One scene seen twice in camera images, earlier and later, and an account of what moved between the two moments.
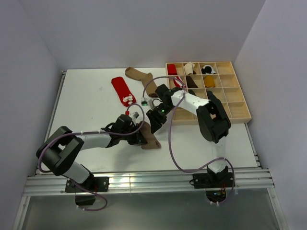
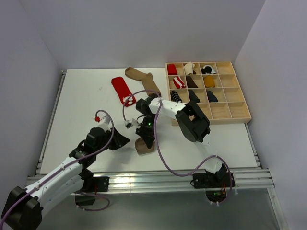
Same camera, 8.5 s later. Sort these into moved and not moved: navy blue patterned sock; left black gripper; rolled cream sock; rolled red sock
Moved: left black gripper
Not moved: rolled red sock; rolled cream sock; navy blue patterned sock
